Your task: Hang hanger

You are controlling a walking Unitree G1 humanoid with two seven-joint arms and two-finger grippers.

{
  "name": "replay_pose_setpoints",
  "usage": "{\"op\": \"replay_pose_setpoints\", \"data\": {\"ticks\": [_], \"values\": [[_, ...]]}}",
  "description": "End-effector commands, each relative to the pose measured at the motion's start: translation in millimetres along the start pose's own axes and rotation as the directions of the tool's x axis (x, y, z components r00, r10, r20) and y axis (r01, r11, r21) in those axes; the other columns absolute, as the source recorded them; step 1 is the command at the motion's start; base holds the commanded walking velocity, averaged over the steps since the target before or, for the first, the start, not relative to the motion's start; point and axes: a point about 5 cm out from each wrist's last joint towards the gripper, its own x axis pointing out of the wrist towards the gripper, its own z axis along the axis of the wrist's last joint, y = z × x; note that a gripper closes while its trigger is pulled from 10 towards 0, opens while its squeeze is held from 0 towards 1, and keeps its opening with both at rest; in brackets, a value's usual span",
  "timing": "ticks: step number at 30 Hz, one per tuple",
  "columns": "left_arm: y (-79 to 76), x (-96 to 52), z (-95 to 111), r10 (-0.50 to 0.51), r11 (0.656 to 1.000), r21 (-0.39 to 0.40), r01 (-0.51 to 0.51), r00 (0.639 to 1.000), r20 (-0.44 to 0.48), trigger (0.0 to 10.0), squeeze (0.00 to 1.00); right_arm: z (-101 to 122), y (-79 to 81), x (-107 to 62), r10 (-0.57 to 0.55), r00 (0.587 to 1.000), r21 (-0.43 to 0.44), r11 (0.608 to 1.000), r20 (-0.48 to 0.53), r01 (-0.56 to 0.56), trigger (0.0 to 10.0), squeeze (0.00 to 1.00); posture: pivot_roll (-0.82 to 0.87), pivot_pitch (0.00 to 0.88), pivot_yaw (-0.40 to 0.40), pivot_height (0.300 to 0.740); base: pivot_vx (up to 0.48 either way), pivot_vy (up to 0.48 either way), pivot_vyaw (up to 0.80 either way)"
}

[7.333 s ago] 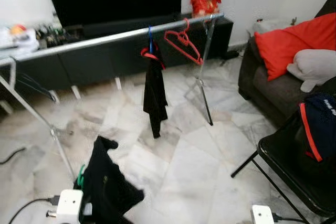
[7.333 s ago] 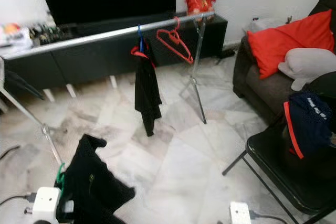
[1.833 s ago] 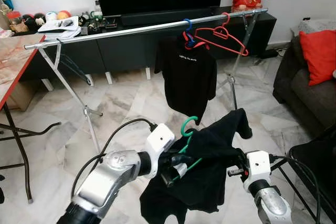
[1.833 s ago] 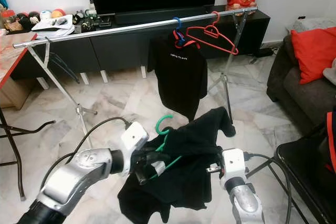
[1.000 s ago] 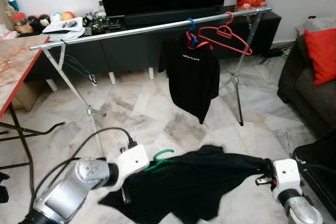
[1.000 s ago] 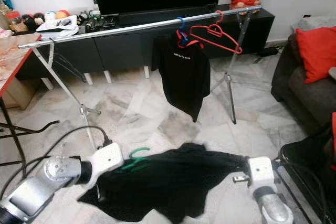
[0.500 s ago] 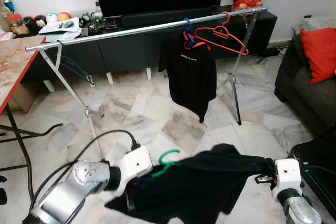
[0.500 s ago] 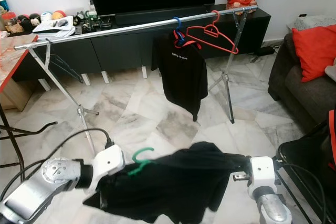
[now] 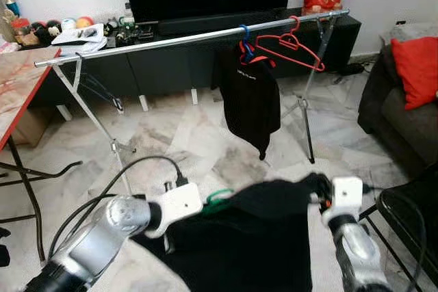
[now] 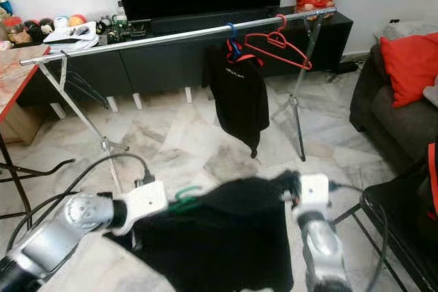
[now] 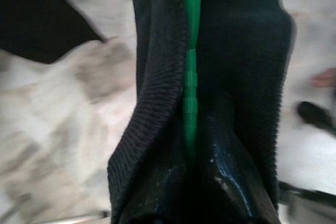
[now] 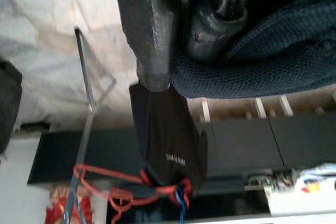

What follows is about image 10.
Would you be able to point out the dark navy polo shirt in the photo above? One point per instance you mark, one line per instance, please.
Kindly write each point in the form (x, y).
(219, 244)

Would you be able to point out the green plastic hanger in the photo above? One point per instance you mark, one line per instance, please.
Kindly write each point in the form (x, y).
(186, 201)

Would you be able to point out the red plastic hanger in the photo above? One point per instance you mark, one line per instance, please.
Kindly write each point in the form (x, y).
(277, 39)

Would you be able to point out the blue plastic hanger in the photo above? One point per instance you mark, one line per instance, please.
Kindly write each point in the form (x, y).
(235, 47)

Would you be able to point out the black shirt red collar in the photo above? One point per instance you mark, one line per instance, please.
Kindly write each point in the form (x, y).
(239, 100)

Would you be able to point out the dark grey sofa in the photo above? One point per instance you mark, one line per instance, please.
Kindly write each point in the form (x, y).
(397, 135)

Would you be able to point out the black metal chair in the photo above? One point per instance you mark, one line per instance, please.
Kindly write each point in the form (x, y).
(417, 237)

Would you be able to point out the light wooden cabinet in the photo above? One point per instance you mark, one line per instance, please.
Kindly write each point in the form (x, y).
(17, 124)

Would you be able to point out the marble top table red edge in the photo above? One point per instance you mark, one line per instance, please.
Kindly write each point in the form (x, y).
(14, 80)

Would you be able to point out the red cushion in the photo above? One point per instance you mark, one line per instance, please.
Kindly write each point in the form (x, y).
(410, 66)

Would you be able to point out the black low television cabinet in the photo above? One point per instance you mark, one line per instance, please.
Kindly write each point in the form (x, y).
(157, 66)

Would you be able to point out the black soundbar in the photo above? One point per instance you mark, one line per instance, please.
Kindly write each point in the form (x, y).
(191, 25)

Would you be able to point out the silver metal clothes rack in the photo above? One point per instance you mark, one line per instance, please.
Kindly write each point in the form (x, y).
(157, 39)

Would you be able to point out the black plush toy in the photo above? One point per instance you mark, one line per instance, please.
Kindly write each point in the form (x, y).
(35, 29)

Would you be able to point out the blue gold trophy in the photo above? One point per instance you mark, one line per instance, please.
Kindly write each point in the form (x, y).
(7, 5)

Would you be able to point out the white paper stack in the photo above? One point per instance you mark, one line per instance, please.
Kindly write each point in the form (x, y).
(70, 37)

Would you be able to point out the white blue ball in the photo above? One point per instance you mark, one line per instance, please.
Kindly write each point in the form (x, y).
(61, 21)

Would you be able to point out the orange yellow ball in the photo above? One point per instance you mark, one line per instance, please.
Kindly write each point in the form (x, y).
(77, 20)

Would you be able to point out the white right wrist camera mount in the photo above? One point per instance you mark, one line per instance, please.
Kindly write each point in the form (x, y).
(313, 191)

